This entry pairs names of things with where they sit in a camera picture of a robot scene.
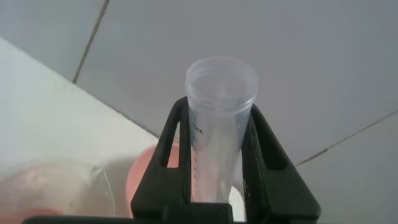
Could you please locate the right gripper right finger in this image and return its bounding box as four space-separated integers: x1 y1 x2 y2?
241 104 321 223

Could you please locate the pink bowl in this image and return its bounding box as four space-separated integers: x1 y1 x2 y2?
126 142 246 222

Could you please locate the clear glass beaker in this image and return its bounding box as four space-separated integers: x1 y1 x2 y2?
0 160 116 220

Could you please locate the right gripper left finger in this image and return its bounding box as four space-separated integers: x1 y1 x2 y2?
130 96 192 218

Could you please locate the test tube with red pigment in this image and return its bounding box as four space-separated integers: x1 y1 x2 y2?
185 56 259 203

